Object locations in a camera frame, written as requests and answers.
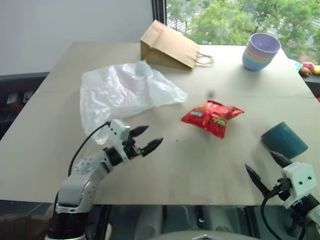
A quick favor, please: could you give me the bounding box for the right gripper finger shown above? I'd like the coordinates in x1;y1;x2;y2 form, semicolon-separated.
269;150;294;170
244;163;270;199

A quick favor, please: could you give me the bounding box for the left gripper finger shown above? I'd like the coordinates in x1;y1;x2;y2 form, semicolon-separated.
140;136;164;158
129;124;150;138

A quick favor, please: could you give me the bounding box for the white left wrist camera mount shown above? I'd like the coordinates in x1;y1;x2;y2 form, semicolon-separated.
108;118;131;161

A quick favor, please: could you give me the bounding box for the pink and yellow plush toy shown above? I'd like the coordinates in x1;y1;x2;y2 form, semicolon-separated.
298;60;320;77

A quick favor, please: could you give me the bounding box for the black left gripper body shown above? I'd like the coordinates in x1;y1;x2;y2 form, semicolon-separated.
123;134;144;160

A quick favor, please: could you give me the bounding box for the light blue plastic bowl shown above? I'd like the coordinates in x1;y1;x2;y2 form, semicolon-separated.
241;52;275;72

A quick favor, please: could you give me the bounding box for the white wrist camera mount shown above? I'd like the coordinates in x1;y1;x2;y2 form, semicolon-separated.
108;118;131;161
281;161;316;209

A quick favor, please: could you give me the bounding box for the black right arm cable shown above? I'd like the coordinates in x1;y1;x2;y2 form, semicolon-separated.
260;184;309;240

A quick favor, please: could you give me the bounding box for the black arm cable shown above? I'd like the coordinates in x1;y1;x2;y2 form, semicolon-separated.
260;184;309;240
68;120;112;177

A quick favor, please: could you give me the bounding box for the red and white small box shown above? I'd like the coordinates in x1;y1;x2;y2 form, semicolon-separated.
6;92;21;109
22;90;34;104

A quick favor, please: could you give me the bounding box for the dark teal ribbed cup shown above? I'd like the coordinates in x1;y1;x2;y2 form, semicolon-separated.
260;121;309;160

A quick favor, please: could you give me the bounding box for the green plastic bowl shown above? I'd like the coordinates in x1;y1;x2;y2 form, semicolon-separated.
243;48;278;64

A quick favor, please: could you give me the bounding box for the pink plastic bowl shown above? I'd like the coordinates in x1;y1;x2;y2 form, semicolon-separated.
245;42;280;61

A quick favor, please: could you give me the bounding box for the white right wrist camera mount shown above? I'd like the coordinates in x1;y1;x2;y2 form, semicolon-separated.
281;161;316;209

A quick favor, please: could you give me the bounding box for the brown paper bag with handles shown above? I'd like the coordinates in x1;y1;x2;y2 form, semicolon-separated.
139;19;214;70

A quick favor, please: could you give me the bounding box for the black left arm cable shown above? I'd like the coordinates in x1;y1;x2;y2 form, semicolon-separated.
68;120;112;177

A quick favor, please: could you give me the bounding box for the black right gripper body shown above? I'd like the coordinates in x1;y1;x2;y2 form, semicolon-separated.
264;176;292;201

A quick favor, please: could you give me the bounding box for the purple plastic bowl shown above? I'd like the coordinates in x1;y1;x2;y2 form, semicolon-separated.
249;32;282;58

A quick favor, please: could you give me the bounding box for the clear crumpled plastic bag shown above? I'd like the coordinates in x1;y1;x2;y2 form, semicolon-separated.
79;60;189;146

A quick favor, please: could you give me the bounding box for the red snack packet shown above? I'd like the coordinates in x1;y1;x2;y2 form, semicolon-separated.
180;99;245;139

